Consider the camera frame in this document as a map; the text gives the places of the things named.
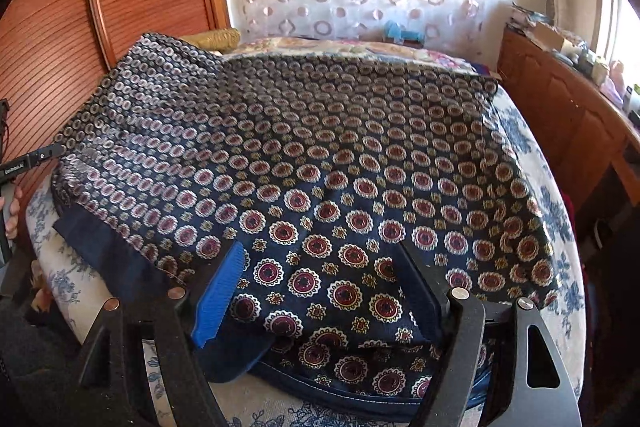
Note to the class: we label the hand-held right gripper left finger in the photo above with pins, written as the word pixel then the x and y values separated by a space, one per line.
pixel 220 297

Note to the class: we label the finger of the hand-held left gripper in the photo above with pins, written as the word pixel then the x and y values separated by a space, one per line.
pixel 45 154

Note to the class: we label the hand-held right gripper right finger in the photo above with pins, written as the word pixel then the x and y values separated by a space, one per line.
pixel 425 292

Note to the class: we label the navy circle-patterned satin shirt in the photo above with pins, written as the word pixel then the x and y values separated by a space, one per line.
pixel 325 182

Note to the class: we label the person's left hand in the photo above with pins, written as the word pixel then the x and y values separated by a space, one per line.
pixel 14 214

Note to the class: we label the white blue-floral quilt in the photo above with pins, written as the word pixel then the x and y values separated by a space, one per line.
pixel 550 227

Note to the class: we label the yellow pillow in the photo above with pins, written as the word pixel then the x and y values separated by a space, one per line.
pixel 215 39

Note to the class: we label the wooden sideboard cabinet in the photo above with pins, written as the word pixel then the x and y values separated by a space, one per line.
pixel 560 107

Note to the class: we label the pink floral bedsheet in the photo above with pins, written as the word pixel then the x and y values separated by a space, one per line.
pixel 440 57

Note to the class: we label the teal plastic toy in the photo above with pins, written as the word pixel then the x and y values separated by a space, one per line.
pixel 400 33

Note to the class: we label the cardboard box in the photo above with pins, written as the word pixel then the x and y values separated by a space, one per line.
pixel 547 37

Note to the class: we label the pink figurine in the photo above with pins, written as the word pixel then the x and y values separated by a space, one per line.
pixel 615 82

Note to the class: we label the bright window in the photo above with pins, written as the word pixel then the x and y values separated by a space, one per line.
pixel 620 32

